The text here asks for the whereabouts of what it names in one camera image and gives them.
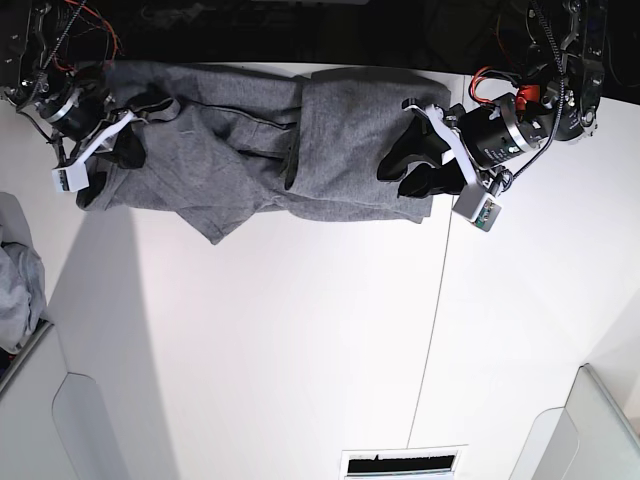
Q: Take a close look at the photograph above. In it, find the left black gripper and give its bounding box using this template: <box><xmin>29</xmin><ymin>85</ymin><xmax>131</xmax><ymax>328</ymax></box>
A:
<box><xmin>376</xmin><ymin>93</ymin><xmax>553</xmax><ymax>198</ymax></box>

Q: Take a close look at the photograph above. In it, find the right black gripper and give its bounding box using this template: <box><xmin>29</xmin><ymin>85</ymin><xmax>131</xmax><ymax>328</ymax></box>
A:
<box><xmin>37</xmin><ymin>87</ymin><xmax>173</xmax><ymax>170</ymax></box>

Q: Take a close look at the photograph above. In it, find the dark grey t-shirt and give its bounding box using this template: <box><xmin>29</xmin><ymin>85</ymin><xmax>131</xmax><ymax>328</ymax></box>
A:
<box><xmin>76</xmin><ymin>61</ymin><xmax>451</xmax><ymax>244</ymax></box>

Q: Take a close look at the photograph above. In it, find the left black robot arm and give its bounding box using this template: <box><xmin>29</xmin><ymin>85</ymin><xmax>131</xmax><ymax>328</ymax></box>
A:
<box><xmin>377</xmin><ymin>1</ymin><xmax>608</xmax><ymax>198</ymax></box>

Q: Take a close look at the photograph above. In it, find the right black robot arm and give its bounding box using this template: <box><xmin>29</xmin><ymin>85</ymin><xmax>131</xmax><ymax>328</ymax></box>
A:
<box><xmin>1</xmin><ymin>1</ymin><xmax>172</xmax><ymax>169</ymax></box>

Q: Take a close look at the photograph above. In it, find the light grey clothes pile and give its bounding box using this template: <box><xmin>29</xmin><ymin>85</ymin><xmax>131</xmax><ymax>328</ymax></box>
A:
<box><xmin>1</xmin><ymin>192</ymin><xmax>47</xmax><ymax>354</ymax></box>

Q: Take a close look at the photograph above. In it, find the left white bin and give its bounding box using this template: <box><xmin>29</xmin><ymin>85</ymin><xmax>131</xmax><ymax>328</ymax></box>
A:
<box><xmin>1</xmin><ymin>323</ymin><xmax>104</xmax><ymax>479</ymax></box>

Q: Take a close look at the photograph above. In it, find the white bin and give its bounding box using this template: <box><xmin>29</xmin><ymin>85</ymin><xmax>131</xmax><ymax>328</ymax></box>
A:
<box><xmin>1</xmin><ymin>323</ymin><xmax>104</xmax><ymax>479</ymax></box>
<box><xmin>510</xmin><ymin>364</ymin><xmax>639</xmax><ymax>480</ymax></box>

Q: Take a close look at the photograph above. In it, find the right white bin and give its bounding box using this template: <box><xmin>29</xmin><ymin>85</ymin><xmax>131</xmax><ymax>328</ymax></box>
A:
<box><xmin>510</xmin><ymin>364</ymin><xmax>639</xmax><ymax>480</ymax></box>

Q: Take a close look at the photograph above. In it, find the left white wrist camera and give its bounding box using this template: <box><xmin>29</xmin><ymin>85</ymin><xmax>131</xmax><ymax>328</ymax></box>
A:
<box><xmin>452</xmin><ymin>183</ymin><xmax>502</xmax><ymax>232</ymax></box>

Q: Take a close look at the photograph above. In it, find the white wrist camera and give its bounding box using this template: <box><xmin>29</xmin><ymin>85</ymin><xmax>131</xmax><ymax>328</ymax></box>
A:
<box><xmin>51</xmin><ymin>164</ymin><xmax>89</xmax><ymax>193</ymax></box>
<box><xmin>452</xmin><ymin>183</ymin><xmax>502</xmax><ymax>232</ymax></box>

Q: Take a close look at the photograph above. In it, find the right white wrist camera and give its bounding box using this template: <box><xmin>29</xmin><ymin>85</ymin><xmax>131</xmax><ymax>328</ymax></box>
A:
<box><xmin>51</xmin><ymin>164</ymin><xmax>89</xmax><ymax>193</ymax></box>

